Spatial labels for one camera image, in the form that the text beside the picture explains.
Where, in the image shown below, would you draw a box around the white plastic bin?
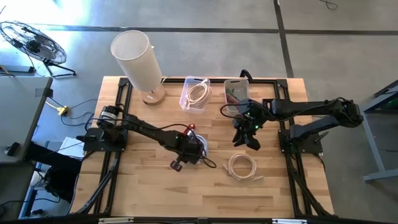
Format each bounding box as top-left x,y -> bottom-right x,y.
223,78 -> 250,116

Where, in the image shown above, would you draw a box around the white cylinder shade table lamp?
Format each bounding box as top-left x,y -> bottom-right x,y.
110,29 -> 167,106

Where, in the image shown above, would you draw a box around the light blue cable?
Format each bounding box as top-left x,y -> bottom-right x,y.
194,133 -> 210,158

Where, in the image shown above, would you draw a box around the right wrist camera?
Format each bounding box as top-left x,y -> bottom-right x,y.
238,98 -> 261,116

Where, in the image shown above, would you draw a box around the black chair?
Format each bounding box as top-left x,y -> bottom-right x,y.
26,141 -> 83,203

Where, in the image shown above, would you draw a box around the black floor fan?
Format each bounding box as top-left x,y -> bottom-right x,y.
0,20 -> 77,78

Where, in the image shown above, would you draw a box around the white cable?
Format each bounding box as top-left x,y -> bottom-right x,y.
222,151 -> 265,183

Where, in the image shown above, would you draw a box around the silver metal bracket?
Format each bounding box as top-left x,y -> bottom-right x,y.
98,217 -> 135,224
272,218 -> 308,224

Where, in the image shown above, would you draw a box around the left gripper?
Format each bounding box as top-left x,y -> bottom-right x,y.
176,129 -> 208,166

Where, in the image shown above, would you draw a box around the grey metal table stand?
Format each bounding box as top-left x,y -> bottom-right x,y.
360,79 -> 398,184

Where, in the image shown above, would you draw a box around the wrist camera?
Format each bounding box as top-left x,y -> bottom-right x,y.
238,98 -> 261,116
170,159 -> 184,172

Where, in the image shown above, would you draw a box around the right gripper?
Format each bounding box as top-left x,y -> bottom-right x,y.
233,111 -> 265,151

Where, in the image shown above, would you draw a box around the small black desk device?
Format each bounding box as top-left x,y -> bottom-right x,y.
4,142 -> 21,156

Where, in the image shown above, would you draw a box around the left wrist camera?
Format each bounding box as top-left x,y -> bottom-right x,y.
170,159 -> 184,172

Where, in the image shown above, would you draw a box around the cream cable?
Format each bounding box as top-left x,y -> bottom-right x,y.
185,79 -> 213,110

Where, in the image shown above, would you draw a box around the clear plastic bin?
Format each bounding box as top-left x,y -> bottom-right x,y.
179,75 -> 213,114

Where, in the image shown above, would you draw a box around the grey desk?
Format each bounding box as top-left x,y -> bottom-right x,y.
0,76 -> 53,165

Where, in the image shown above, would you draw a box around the white papers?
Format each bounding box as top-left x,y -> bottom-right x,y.
58,136 -> 85,159

